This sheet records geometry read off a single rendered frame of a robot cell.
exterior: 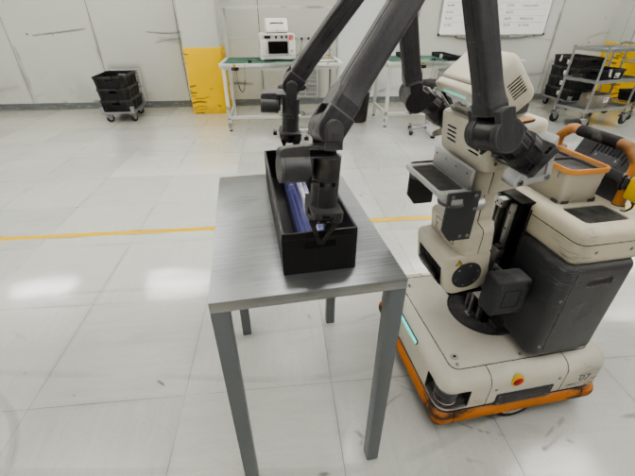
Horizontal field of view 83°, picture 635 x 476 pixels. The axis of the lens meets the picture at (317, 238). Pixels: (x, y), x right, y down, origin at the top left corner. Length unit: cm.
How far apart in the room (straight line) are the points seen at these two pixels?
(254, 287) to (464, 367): 85
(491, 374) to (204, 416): 107
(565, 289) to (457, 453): 68
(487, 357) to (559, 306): 30
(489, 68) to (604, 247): 66
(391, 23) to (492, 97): 28
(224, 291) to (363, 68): 53
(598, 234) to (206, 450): 143
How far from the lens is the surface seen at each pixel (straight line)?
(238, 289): 82
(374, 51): 74
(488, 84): 89
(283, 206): 112
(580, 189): 138
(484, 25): 88
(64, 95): 726
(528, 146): 98
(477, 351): 148
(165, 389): 173
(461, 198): 109
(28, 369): 209
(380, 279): 85
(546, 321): 141
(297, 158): 69
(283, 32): 505
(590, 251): 128
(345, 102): 70
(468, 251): 125
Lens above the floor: 132
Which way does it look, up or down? 32 degrees down
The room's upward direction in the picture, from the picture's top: straight up
